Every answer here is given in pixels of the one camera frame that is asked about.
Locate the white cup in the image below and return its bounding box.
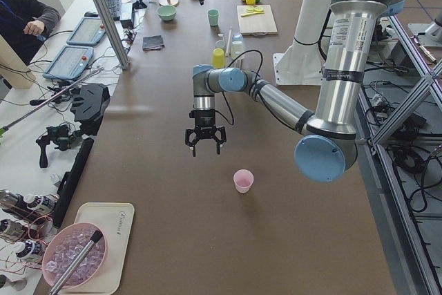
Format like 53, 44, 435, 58
231, 40, 244, 60

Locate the green cup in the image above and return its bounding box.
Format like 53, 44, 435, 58
207, 9, 219, 27

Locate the bamboo cutting board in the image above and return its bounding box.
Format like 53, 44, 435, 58
236, 5, 278, 35

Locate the blue teach pendant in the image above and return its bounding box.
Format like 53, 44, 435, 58
42, 45, 94, 80
66, 17, 106, 46

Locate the grey cup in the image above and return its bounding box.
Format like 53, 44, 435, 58
215, 39, 226, 50

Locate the yellow cup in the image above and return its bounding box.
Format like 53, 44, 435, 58
211, 48, 226, 68

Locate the white wire cup rack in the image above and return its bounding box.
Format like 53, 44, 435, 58
219, 27, 242, 68

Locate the cream plastic tray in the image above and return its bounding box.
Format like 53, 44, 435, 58
42, 202, 135, 294

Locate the grey folded cloth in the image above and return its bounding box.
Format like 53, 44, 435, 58
142, 35, 164, 51

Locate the pink bowl of ice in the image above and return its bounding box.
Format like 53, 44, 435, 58
41, 222, 107, 289

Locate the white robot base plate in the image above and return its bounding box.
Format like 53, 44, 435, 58
273, 50, 322, 86

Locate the green bowl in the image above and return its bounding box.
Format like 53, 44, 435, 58
157, 5, 177, 21

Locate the person in dark sweater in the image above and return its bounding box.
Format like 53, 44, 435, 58
1, 0, 61, 65

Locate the light blue cup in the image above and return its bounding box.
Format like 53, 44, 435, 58
232, 32, 243, 41

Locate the pink cup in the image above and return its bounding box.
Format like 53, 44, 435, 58
233, 169, 254, 193

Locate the black keyboard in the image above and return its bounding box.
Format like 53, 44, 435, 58
104, 0, 122, 21

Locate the yellow plastic knife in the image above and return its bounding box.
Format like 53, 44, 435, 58
240, 12, 264, 17

